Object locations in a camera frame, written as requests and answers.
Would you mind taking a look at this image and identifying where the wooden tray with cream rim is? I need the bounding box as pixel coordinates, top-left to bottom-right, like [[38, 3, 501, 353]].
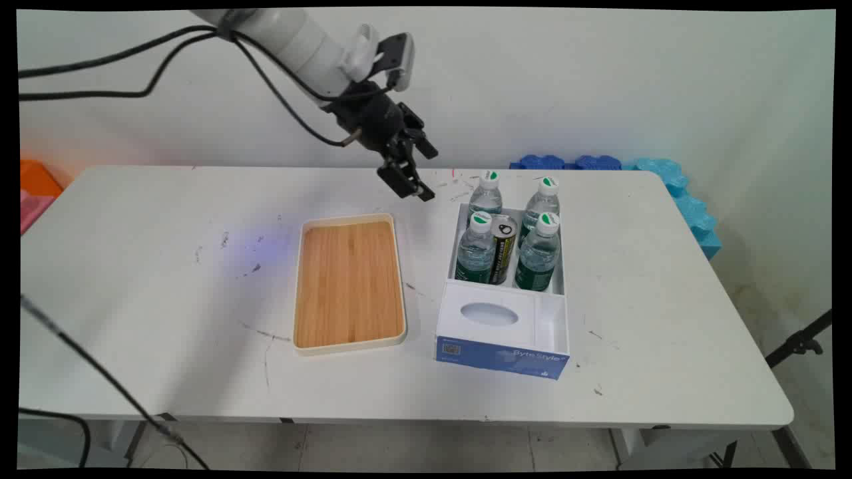
[[293, 212, 408, 357]]

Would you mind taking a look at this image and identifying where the grey table leg frame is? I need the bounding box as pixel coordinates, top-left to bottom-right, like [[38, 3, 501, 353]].
[[100, 412, 180, 468], [607, 426, 740, 470]]

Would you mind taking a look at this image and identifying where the orange foam block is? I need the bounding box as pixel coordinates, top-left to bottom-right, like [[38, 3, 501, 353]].
[[20, 160, 64, 200]]

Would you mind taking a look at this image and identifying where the black floor cable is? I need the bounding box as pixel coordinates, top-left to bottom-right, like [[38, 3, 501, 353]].
[[19, 408, 92, 468]]

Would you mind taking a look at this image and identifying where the white and blue cardboard box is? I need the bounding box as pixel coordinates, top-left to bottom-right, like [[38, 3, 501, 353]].
[[435, 202, 571, 381]]

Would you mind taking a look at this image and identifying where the black tripod stand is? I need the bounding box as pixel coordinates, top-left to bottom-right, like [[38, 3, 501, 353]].
[[764, 309, 833, 470]]

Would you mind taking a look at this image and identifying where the black cable with connector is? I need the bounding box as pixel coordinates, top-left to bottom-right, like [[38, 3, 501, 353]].
[[20, 295, 210, 470]]

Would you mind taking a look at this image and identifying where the black and yellow drink can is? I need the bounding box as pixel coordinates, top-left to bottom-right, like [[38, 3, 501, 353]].
[[489, 214, 519, 286]]

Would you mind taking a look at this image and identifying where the light blue foam mat stack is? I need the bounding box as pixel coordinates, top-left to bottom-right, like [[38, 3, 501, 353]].
[[622, 158, 723, 261]]

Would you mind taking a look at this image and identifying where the pink foam block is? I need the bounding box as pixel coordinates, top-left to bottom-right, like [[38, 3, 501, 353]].
[[20, 190, 56, 236]]

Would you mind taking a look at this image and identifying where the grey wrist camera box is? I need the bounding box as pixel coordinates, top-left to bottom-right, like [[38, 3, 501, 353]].
[[374, 33, 415, 92]]

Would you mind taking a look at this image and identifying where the clear water bottle green label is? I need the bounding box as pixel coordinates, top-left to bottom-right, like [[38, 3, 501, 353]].
[[468, 171, 504, 218], [519, 176, 561, 248], [455, 211, 498, 284], [515, 213, 561, 293]]

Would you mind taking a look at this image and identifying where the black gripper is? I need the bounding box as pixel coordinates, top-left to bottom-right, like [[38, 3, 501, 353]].
[[325, 80, 439, 203]]

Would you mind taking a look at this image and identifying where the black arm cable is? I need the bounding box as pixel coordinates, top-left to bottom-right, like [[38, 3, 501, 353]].
[[19, 30, 363, 147], [19, 25, 220, 79]]

